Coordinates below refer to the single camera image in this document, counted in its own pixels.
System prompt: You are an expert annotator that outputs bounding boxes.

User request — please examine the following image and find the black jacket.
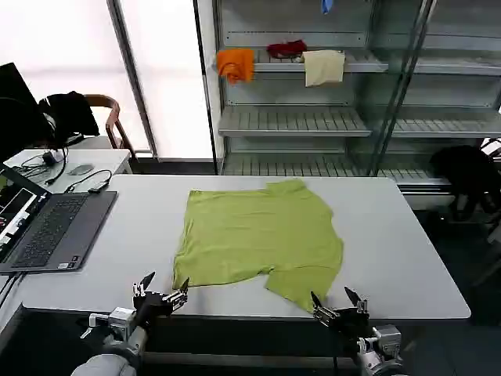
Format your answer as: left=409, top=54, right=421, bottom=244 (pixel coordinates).
left=38, top=90, right=101, bottom=146

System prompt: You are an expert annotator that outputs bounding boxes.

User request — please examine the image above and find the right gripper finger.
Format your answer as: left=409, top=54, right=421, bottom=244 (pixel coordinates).
left=310, top=290, right=341, bottom=327
left=344, top=286, right=369, bottom=315

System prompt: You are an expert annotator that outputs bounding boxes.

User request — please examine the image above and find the grey window frame post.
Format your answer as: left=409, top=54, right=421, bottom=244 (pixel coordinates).
left=106, top=0, right=160, bottom=160

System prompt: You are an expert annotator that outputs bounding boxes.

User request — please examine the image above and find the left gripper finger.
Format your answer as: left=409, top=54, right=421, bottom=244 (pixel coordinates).
left=161, top=277, right=191, bottom=311
left=132, top=270, right=157, bottom=301

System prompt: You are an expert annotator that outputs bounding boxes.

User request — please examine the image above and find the black monitor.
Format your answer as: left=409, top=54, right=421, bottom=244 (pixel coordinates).
left=0, top=62, right=51, bottom=162

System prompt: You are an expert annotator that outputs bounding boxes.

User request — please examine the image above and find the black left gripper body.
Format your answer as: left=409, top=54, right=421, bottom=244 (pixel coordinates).
left=132, top=291, right=174, bottom=328

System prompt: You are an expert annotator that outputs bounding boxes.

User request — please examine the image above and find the white side desk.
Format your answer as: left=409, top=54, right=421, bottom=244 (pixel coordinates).
left=2, top=147, right=133, bottom=185

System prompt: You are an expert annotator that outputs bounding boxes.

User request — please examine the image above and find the green t-shirt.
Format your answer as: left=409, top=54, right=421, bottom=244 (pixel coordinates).
left=172, top=178, right=346, bottom=314

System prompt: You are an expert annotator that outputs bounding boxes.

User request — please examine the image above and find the black cable with dongle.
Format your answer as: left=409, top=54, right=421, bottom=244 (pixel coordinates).
left=63, top=168, right=113, bottom=195

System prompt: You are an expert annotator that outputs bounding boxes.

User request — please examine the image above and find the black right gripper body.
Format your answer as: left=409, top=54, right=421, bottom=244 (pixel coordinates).
left=327, top=306, right=371, bottom=342

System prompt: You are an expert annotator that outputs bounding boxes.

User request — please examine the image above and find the brown wooden chair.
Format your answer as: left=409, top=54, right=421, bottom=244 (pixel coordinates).
left=83, top=93, right=139, bottom=161

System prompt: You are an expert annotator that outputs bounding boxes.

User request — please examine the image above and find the grey metal shelf rack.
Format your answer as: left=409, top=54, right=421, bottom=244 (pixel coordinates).
left=369, top=0, right=501, bottom=195
left=193, top=0, right=391, bottom=178

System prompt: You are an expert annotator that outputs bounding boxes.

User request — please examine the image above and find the grey open laptop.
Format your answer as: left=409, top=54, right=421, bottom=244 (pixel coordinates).
left=0, top=162, right=119, bottom=274

